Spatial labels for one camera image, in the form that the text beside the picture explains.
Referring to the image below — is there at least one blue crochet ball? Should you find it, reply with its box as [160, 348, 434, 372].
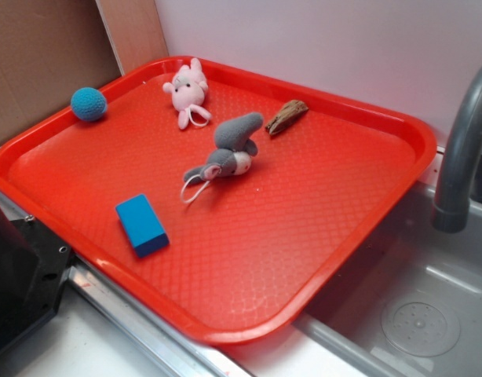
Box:
[71, 87, 108, 122]

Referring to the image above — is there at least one red plastic tray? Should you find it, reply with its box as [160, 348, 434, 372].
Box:
[0, 57, 436, 345]

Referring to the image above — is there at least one grey plush mouse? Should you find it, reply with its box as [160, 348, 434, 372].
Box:
[181, 112, 263, 204]

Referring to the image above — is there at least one brown wood piece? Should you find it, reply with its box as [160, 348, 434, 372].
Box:
[265, 100, 309, 137]

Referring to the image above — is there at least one blue rectangular block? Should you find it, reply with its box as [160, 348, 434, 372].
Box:
[115, 194, 170, 258]

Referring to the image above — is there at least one pink plush bunny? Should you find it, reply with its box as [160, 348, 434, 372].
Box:
[162, 57, 212, 130]

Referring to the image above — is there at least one grey plastic faucet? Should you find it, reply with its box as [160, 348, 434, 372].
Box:
[431, 67, 482, 233]

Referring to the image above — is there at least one grey plastic sink basin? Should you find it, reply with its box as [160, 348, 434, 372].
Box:
[225, 181, 482, 377]

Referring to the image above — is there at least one brown cardboard panel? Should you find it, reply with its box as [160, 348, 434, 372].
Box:
[0, 1, 120, 146]

